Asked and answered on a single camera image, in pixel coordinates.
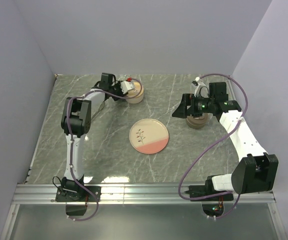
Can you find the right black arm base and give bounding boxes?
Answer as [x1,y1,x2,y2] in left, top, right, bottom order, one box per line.
[185,184,234,219]

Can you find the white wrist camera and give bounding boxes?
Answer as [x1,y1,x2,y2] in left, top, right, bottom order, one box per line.
[120,77,136,95]
[192,76,209,97]

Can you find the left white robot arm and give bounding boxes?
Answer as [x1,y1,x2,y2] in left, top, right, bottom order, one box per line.
[59,73,127,201]

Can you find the purple cable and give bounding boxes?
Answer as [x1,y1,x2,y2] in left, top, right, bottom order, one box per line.
[68,77,142,222]
[178,73,249,220]

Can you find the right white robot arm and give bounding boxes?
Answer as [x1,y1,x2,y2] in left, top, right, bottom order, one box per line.
[172,82,279,201]

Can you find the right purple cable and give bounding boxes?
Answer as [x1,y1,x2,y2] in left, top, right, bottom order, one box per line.
[178,73,249,220]

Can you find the aluminium rail frame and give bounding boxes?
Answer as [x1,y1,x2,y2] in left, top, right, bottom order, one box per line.
[1,183,287,240]

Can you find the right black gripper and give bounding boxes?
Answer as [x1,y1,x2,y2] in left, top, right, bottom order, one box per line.
[172,93,215,119]

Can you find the tan round lid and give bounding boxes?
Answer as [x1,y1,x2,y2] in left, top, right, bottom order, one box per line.
[126,81,144,98]

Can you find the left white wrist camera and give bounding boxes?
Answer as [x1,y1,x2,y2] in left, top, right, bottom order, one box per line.
[120,77,136,95]

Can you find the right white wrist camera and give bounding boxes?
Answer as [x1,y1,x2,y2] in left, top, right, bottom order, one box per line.
[192,76,209,97]

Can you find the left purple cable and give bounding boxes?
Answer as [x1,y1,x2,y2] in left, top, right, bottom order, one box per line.
[68,77,142,222]

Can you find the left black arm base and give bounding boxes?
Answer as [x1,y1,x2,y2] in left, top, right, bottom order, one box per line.
[55,186,101,217]

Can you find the metal tongs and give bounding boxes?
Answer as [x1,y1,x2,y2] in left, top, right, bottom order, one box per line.
[91,101,106,121]

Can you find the pink white round plate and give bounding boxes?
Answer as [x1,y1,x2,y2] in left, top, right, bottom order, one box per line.
[129,118,169,155]

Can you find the dark brown round lid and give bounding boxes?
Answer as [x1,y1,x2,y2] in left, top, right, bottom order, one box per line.
[186,113,209,126]

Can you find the round metal tin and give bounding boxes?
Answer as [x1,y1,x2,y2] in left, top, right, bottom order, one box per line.
[185,117,208,129]
[126,92,144,104]

